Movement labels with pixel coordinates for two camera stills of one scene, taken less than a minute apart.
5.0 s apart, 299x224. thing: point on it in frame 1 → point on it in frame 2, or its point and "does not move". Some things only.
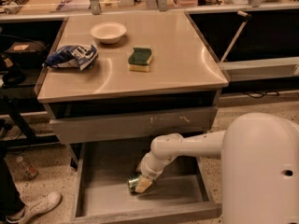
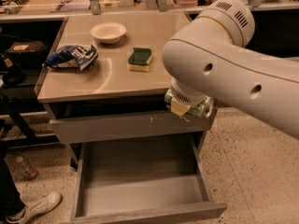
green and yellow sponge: [139, 59] does not move
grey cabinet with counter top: [129, 77] does not move
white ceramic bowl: [108, 32] does not move
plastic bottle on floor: [28, 170] does not move
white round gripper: [149, 172] → [186, 98]
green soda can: [133, 180] → [203, 107]
